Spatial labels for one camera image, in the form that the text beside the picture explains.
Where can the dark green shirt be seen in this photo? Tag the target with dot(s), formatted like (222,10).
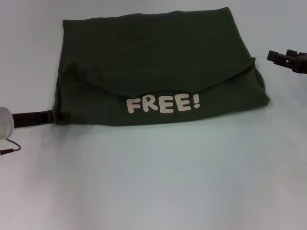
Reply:
(156,60)

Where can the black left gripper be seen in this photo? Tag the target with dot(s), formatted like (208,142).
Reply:
(30,119)

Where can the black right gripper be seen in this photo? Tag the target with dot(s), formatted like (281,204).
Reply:
(302,65)

